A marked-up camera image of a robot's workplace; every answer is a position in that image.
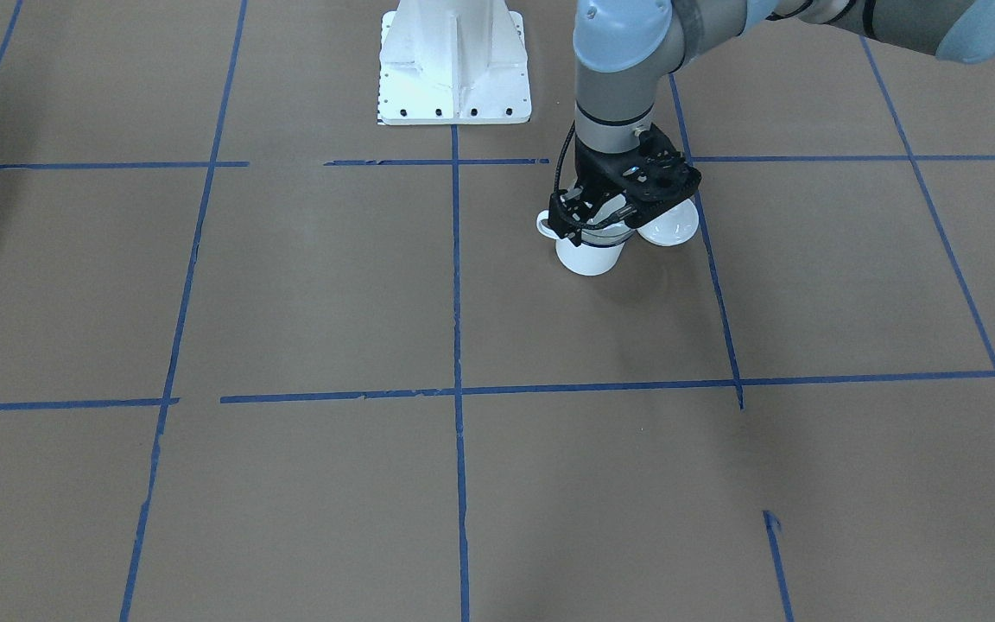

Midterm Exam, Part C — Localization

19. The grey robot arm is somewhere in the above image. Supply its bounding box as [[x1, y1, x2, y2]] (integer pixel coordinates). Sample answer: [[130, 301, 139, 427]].
[[546, 1, 995, 248]]

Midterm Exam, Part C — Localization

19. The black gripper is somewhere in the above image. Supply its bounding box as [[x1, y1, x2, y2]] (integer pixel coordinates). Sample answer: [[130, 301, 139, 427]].
[[548, 124, 702, 243]]

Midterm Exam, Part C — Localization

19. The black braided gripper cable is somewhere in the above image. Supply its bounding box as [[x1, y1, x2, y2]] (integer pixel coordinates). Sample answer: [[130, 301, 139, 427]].
[[553, 121, 637, 232]]

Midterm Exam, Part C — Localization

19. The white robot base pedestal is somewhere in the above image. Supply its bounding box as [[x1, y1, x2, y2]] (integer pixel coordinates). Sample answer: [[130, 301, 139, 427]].
[[377, 1, 533, 126]]

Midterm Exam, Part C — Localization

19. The white enamel mug blue rim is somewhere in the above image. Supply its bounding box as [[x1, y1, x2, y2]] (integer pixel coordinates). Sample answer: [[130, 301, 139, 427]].
[[536, 210, 636, 276]]

